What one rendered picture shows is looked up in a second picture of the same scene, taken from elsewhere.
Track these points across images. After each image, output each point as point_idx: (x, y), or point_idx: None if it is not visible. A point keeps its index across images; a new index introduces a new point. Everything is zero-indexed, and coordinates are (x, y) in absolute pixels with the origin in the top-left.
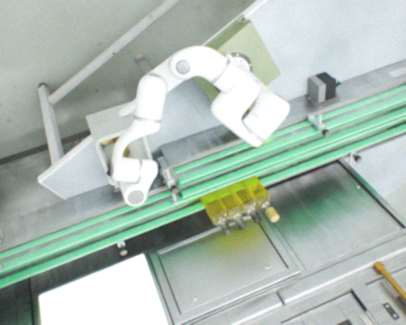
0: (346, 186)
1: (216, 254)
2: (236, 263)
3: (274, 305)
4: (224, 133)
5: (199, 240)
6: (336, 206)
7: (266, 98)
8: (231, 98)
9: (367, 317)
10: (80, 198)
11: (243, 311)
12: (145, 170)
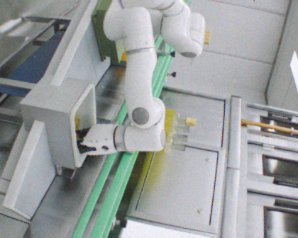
0: (174, 97)
1: (174, 178)
2: (191, 172)
3: (238, 173)
4: (116, 80)
5: (150, 179)
6: (185, 109)
7: (194, 15)
8: (184, 17)
9: (266, 146)
10: (47, 206)
11: (232, 190)
12: (162, 104)
